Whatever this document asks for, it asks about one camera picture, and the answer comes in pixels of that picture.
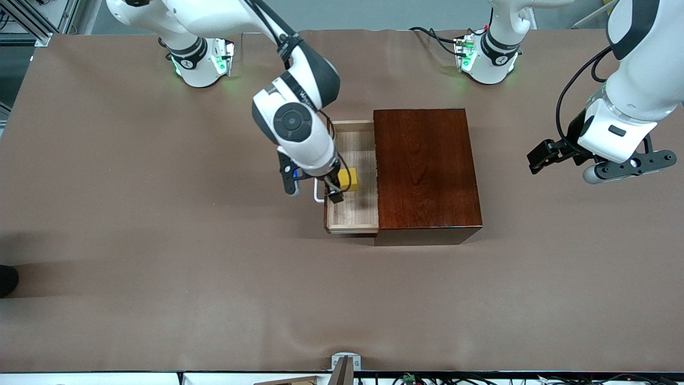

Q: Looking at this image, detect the small metal bracket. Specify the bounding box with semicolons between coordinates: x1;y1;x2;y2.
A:
331;352;362;371

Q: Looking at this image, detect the brown board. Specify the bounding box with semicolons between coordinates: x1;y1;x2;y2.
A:
254;375;321;385

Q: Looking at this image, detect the aluminium frame profile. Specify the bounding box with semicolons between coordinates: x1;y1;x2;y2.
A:
0;0;54;48
53;0;102;35

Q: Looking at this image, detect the black base power cable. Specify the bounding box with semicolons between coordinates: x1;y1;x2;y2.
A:
409;26;471;57

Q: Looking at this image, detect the dark wooden cabinet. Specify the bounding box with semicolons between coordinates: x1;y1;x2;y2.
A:
372;109;484;247

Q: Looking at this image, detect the grey stand post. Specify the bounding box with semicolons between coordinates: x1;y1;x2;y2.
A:
327;357;355;385

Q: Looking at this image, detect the wooden drawer with white handle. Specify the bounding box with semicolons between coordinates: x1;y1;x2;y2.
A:
314;119;380;235

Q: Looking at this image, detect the black round object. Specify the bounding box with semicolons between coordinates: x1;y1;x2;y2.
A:
0;264;20;298

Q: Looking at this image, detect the brown table cloth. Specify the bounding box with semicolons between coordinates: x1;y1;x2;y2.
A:
0;29;684;373

